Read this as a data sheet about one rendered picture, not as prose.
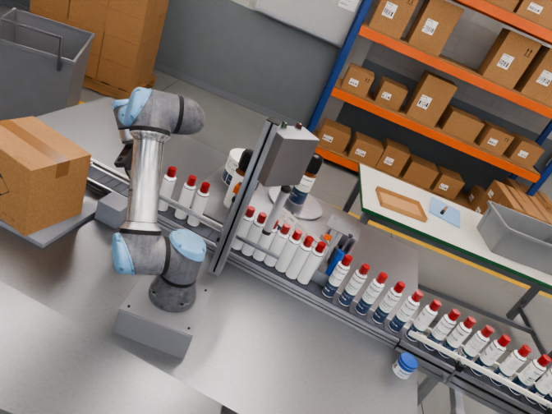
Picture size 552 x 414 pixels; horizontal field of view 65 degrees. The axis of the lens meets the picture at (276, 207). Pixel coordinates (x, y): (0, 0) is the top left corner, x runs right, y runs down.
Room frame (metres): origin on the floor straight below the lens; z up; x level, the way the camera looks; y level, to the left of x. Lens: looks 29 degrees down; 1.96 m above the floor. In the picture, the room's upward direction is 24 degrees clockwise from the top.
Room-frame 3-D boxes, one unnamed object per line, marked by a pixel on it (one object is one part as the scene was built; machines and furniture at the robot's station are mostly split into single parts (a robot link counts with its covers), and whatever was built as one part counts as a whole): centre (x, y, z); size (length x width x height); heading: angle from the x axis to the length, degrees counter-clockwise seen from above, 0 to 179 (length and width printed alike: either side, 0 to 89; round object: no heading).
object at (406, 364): (1.26, -0.69, 0.87); 0.07 x 0.07 x 0.07
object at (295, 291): (1.50, 0.15, 0.85); 1.65 x 0.11 x 0.05; 84
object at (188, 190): (1.52, 0.36, 0.98); 0.05 x 0.05 x 0.20
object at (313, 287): (1.50, 0.15, 0.86); 1.65 x 0.08 x 0.04; 84
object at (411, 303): (1.42, -0.64, 0.98); 0.05 x 0.05 x 0.20
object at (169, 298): (1.04, 0.19, 0.98); 0.15 x 0.15 x 0.10
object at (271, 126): (1.35, 0.12, 1.17); 0.04 x 0.04 x 0.67; 84
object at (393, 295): (1.43, -0.56, 0.98); 0.05 x 0.05 x 0.20
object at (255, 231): (1.48, 0.03, 0.98); 0.05 x 0.05 x 0.20
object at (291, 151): (1.40, 0.05, 1.38); 0.17 x 0.10 x 0.19; 139
